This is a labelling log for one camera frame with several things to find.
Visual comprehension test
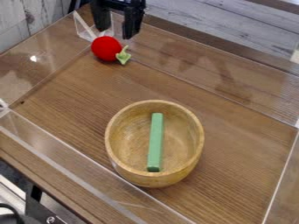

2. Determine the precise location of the red plush strawberry toy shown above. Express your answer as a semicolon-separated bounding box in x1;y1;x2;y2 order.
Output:
91;36;132;65

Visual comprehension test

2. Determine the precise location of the clear acrylic corner bracket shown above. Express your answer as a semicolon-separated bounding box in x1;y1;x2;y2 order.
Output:
72;11;115;42

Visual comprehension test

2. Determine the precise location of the clear acrylic tray wall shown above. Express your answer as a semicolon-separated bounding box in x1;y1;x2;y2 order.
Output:
0;9;299;224

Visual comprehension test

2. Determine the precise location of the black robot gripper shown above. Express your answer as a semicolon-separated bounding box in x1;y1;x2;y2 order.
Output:
91;0;146;39

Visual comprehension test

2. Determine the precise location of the black metal table leg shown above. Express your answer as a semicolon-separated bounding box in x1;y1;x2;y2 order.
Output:
25;185;68;224

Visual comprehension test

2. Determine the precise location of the oval wooden bowl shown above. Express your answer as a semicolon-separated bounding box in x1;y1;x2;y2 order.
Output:
104;100;204;188

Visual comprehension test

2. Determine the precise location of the green rectangular stick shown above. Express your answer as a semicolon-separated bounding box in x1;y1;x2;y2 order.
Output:
147;113;164;172

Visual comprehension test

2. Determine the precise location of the black cable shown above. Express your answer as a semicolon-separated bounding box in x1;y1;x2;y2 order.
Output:
0;203;24;224

